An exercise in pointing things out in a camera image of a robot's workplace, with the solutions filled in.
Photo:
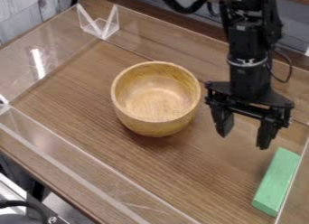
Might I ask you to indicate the black metal table bracket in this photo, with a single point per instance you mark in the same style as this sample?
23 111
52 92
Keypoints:
54 218

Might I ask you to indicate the brown wooden bowl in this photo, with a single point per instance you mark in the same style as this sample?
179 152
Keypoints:
155 95

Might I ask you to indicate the clear acrylic tray wall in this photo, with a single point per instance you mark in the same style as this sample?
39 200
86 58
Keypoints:
67 141

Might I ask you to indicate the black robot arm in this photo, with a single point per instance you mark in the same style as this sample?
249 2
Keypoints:
253 29

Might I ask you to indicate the clear acrylic corner bracket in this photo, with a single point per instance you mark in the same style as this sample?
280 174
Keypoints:
99 27

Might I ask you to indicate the green rectangular block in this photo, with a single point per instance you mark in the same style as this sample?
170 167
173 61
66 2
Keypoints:
274 185

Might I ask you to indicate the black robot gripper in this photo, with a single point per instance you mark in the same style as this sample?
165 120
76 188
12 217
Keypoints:
248 95

